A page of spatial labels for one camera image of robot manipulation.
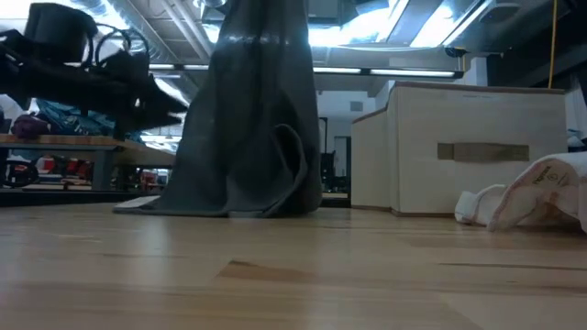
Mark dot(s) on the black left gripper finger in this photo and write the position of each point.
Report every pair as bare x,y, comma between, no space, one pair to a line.
162,101
151,122

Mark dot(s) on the plain dark grey towel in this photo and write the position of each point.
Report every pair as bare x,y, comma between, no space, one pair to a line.
257,114

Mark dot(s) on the white red-checked towel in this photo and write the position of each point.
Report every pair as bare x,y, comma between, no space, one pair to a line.
541,192

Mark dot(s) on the black background robot arm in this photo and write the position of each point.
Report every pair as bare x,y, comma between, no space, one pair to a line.
331,169

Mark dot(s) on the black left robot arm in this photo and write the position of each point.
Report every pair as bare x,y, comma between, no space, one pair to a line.
59,32

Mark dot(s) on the teal plastic bag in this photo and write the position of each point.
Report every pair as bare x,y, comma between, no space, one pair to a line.
69,120

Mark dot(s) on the long ceiling light fixture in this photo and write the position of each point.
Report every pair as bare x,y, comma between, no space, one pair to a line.
390,72
179,67

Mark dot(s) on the dark maroon bag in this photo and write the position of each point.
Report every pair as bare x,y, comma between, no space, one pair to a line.
29,127

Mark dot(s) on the red equipment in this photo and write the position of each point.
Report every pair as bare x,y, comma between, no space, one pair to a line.
46,164

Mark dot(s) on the black round equipment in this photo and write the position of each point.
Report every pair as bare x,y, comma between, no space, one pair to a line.
20,174

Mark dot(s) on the beige fabric storage box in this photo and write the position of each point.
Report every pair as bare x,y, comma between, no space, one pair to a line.
458,124

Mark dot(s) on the black aluminium table frame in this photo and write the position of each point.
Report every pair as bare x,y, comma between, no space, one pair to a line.
55,198

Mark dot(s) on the wall vent grille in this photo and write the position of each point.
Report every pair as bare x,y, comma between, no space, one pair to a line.
357,106

